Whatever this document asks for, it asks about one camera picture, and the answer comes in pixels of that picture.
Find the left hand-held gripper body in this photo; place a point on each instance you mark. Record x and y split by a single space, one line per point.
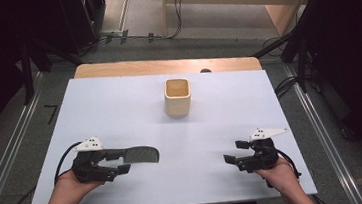
87 163

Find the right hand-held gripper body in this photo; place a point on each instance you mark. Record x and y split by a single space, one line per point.
261 154

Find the black comb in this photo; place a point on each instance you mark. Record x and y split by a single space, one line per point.
140 155

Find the beige square holder cup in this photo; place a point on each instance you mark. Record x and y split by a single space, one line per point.
177 97

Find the person's right hand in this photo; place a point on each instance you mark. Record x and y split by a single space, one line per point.
278 174

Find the person's left hand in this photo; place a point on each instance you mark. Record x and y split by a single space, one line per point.
71 188

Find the white board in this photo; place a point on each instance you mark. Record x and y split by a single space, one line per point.
179 139

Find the dark round table grommet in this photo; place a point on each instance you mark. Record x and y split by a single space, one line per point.
205 70

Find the wooden table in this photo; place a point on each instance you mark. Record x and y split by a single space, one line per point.
152 66

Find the black metal stand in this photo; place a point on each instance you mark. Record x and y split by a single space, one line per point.
28 69
300 57

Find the black equipment rack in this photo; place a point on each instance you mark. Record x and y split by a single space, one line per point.
85 17

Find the metal floor rail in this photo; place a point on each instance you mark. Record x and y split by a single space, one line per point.
326 141
5 159
125 7

